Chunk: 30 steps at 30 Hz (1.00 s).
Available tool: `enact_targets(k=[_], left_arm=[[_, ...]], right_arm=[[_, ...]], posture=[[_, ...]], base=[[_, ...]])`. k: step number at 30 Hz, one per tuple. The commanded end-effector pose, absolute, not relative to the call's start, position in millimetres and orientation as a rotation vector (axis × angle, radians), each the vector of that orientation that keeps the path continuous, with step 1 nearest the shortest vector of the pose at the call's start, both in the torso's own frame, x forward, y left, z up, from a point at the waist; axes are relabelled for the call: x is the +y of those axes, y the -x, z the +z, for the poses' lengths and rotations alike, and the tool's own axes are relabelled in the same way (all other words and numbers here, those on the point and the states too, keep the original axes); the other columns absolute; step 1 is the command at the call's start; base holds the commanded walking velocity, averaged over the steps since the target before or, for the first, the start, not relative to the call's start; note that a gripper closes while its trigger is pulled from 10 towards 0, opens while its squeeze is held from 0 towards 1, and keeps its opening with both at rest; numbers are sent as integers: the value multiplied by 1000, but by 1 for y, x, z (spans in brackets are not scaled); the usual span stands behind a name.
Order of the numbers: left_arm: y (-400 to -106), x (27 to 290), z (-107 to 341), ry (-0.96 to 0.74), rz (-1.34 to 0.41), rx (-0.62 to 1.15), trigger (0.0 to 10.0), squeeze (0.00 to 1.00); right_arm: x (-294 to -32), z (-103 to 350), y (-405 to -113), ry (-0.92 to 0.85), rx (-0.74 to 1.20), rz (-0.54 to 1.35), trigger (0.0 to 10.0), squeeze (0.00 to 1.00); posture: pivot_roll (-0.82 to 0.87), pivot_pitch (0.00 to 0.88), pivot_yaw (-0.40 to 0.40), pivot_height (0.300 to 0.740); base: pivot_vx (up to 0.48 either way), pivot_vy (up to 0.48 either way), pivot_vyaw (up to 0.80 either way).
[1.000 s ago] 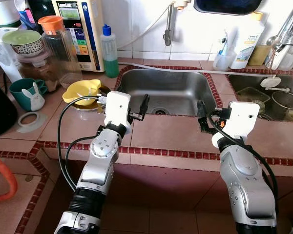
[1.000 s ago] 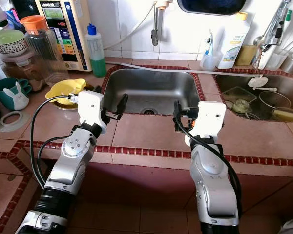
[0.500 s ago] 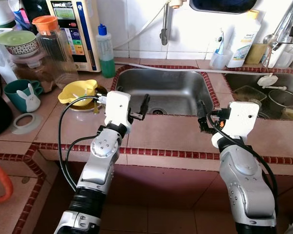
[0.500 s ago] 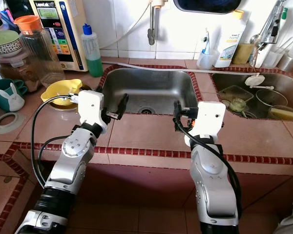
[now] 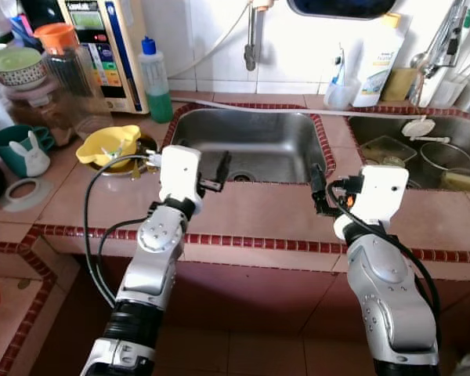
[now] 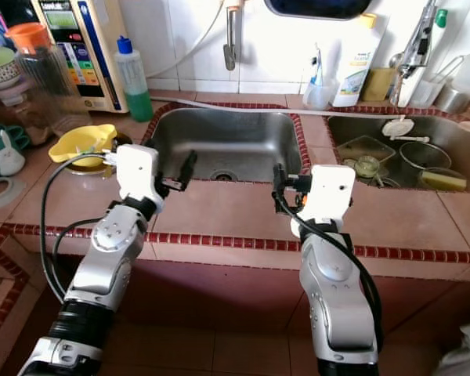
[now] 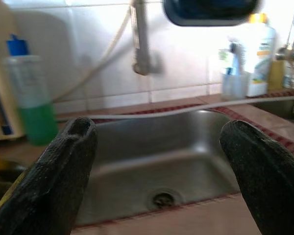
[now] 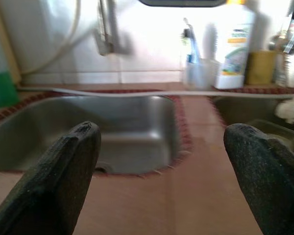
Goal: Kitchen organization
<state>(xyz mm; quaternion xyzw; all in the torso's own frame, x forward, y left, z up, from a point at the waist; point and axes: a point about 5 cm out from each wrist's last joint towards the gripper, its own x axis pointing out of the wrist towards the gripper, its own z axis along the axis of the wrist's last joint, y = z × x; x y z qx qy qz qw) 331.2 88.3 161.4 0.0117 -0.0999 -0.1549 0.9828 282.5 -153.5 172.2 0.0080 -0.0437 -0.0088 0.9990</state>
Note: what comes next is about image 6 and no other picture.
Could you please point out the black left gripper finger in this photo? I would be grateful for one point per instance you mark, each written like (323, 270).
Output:
(188, 166)

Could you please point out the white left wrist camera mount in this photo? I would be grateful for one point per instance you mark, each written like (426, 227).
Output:
(139, 172)

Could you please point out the square glass dish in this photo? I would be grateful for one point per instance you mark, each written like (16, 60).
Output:
(360, 145)

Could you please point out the round steel pot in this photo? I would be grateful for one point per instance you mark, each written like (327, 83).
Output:
(427, 155)

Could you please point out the clear jar pink lid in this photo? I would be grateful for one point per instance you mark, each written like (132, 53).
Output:
(12, 113)

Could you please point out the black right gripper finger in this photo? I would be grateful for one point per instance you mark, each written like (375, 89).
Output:
(280, 188)

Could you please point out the hanging steel faucet spout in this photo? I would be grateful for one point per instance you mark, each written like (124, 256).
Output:
(231, 43)

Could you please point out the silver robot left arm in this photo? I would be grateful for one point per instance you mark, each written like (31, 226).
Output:
(113, 247)

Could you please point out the clear plastic cup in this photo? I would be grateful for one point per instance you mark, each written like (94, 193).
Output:
(319, 98)

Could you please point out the beige water purifier appliance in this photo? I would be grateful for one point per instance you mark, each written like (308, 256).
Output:
(86, 47)

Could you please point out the clear tub yellow sponge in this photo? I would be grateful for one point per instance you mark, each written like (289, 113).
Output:
(445, 182)

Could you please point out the dark wall mirror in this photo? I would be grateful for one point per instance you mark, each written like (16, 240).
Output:
(317, 8)

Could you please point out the clear pitcher orange lid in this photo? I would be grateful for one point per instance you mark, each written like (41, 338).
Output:
(47, 86)

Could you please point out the white counter pipe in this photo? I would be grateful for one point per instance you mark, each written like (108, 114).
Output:
(274, 108)

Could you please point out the white detergent bottle yellow cap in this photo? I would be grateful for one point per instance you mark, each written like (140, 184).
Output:
(354, 70)

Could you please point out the chrome sink faucet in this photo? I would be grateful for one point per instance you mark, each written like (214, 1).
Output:
(419, 43)

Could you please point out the blue white toothpaste tube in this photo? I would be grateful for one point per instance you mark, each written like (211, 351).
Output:
(318, 70)

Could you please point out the clear plastic container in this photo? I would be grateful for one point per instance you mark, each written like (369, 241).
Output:
(431, 90)

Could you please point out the teal bunny mug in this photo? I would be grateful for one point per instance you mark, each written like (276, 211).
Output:
(4, 153)

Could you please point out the white sink strainer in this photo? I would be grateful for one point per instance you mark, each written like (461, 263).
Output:
(397, 128)

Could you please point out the dark bottle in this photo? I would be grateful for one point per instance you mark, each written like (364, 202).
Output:
(16, 12)

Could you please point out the yellow plastic bowl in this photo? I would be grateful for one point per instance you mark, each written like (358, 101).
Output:
(74, 147)

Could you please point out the steel cup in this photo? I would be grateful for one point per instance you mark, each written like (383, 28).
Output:
(454, 102)

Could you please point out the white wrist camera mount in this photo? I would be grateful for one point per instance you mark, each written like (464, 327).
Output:
(329, 192)
(139, 172)

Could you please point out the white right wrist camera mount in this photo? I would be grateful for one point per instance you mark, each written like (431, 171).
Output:
(329, 192)

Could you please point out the blue cap dish soap bottle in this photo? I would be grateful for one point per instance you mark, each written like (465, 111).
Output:
(135, 94)

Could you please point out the small glass cup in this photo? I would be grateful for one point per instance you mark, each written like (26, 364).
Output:
(368, 166)

